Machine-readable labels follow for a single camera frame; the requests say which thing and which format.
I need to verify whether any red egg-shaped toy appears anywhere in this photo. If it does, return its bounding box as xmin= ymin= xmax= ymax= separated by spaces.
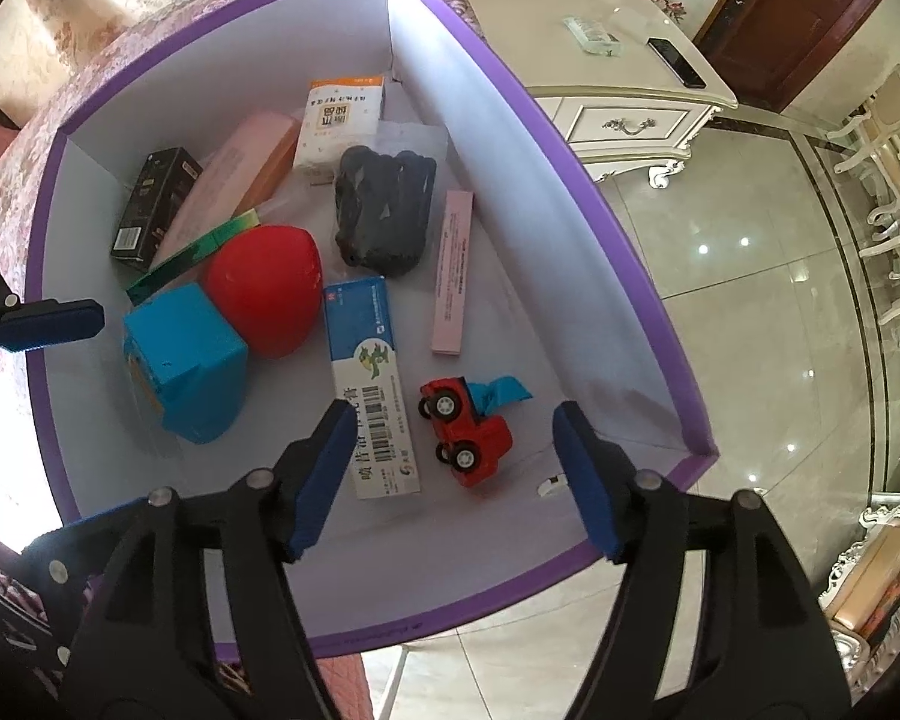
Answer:
xmin=201 ymin=225 xmax=325 ymax=359

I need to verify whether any blue and white toothpaste box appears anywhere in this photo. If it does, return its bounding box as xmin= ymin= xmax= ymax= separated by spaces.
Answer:
xmin=322 ymin=276 xmax=422 ymax=502

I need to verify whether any black box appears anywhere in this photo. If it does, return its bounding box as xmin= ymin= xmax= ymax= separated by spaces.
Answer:
xmin=110 ymin=148 xmax=203 ymax=272

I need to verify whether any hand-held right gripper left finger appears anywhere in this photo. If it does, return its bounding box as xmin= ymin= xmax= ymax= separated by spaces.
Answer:
xmin=64 ymin=397 xmax=359 ymax=720

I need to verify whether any narrow green box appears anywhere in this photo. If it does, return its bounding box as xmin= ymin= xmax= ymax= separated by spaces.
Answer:
xmin=126 ymin=210 xmax=262 ymax=307

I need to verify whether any brown wooden door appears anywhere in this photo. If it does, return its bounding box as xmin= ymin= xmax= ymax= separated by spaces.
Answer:
xmin=694 ymin=0 xmax=900 ymax=113

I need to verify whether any white ornate armchair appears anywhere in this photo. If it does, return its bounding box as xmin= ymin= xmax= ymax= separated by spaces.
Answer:
xmin=817 ymin=495 xmax=900 ymax=691

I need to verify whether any black phone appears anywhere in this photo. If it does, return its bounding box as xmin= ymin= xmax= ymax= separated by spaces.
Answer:
xmin=647 ymin=37 xmax=707 ymax=89

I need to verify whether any clear blister pack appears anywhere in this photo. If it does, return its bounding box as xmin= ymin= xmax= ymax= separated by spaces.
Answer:
xmin=562 ymin=15 xmax=622 ymax=57

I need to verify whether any red toy truck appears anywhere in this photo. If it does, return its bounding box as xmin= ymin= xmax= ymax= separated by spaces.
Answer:
xmin=418 ymin=373 xmax=533 ymax=488

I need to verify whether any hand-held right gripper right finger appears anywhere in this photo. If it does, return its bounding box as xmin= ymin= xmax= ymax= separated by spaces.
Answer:
xmin=551 ymin=400 xmax=852 ymax=720

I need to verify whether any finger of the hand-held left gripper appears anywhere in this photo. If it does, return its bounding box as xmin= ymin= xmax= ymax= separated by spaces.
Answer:
xmin=19 ymin=517 xmax=125 ymax=620
xmin=0 ymin=262 xmax=107 ymax=383

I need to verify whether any white nightstand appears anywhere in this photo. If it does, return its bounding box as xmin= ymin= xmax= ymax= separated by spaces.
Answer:
xmin=454 ymin=0 xmax=740 ymax=192

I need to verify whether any dark item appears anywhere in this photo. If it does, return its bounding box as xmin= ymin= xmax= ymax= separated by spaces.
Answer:
xmin=330 ymin=120 xmax=451 ymax=278

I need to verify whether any white and orange medicine box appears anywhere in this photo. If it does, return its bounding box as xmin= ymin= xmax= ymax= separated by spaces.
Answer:
xmin=292 ymin=75 xmax=387 ymax=173

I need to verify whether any narrow pink box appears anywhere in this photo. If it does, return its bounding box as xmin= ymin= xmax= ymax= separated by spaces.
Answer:
xmin=430 ymin=190 xmax=475 ymax=357

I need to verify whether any pink case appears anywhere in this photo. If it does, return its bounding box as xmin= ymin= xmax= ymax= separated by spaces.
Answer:
xmin=150 ymin=112 xmax=305 ymax=267

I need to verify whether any purple storage box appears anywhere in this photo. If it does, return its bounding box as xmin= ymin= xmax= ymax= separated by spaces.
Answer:
xmin=26 ymin=0 xmax=721 ymax=653

